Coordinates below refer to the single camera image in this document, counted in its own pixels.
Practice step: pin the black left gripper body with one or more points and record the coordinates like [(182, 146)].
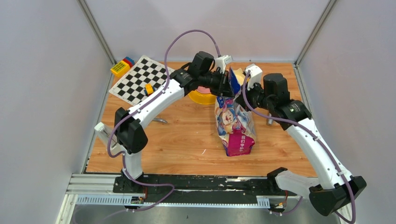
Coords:
[(215, 80)]

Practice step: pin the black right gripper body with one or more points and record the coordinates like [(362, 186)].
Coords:
[(255, 96)]

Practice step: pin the colourful pet food bag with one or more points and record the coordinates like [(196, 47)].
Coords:
[(235, 126)]

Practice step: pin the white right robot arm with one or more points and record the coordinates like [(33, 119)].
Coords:
[(335, 186)]

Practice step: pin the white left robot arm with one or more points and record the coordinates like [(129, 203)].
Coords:
[(129, 126)]

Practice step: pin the pink cat-shaped bowl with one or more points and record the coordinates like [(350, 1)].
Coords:
[(203, 90)]

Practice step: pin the cream cat-shaped bowl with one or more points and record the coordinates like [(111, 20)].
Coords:
[(239, 72)]

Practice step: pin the yellow double bowl tray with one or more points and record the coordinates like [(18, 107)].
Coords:
[(202, 99)]

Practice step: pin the silver microphone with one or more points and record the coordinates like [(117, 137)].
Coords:
[(269, 121)]

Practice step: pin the small yellow blue toy block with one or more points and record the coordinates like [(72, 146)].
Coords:
[(149, 89)]

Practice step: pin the silver metal hook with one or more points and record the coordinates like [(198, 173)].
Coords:
[(160, 120)]

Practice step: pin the black white checkerboard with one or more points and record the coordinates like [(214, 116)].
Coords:
[(131, 87)]

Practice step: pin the yellow red blue toy block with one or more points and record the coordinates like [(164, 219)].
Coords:
[(122, 67)]

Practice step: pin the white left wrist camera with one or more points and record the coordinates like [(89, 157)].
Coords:
[(221, 63)]

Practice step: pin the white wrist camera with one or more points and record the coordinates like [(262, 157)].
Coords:
[(255, 73), (221, 63)]

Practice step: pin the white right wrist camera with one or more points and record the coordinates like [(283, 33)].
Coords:
[(255, 73)]

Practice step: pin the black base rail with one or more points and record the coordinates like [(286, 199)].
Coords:
[(200, 189)]

